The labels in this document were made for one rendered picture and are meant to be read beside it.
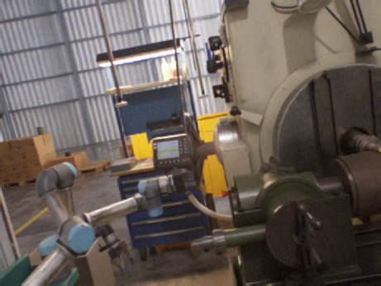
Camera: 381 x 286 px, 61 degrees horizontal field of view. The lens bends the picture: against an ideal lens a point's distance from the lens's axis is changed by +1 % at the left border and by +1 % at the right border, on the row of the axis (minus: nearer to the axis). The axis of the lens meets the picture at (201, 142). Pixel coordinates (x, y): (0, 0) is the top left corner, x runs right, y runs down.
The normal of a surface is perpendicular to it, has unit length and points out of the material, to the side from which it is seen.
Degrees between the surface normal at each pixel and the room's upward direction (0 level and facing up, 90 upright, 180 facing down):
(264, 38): 90
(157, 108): 90
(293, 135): 90
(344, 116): 90
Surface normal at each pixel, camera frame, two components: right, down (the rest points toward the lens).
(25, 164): -0.02, 0.17
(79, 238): 0.69, -0.07
